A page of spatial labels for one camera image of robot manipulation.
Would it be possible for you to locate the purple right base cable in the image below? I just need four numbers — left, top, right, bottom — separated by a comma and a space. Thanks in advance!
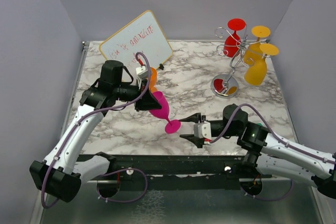
239, 179, 295, 202

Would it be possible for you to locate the yellow framed whiteboard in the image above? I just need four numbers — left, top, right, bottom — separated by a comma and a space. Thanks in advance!
99, 10, 173, 68

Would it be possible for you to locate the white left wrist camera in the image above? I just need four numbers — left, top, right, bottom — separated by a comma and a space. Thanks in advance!
135, 65, 149, 80

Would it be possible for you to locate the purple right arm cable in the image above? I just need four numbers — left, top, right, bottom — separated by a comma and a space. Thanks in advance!
208, 103, 336, 162

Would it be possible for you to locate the orange plastic wine glass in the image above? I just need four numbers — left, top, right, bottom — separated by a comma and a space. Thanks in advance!
149, 67, 157, 93

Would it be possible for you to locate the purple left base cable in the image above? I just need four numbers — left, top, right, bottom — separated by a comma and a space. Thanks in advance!
96, 167, 149, 204

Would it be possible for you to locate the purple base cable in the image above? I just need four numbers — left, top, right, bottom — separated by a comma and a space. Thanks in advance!
239, 179, 295, 202
96, 167, 149, 204

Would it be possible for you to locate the yellow wine glass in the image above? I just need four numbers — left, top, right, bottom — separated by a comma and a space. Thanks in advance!
243, 25, 271, 66
244, 43, 279, 86

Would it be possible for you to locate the black front mounting rail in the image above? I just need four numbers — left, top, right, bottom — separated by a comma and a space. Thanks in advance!
94, 155, 263, 191

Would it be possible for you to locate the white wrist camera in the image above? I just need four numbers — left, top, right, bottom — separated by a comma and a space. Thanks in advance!
135, 65, 149, 80
194, 121, 212, 140

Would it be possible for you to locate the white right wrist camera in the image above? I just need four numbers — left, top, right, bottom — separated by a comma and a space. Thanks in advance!
194, 121, 212, 140

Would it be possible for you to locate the red plastic wine glass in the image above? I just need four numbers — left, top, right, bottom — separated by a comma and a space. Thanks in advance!
223, 18, 246, 58

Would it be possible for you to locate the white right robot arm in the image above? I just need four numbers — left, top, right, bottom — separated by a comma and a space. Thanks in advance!
180, 104, 335, 199

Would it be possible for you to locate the chrome wine glass rack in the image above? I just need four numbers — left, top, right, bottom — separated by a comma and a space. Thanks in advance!
211, 27, 269, 99

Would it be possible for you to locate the magenta plastic wine glass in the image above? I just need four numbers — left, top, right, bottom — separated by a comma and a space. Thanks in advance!
149, 91, 181, 134

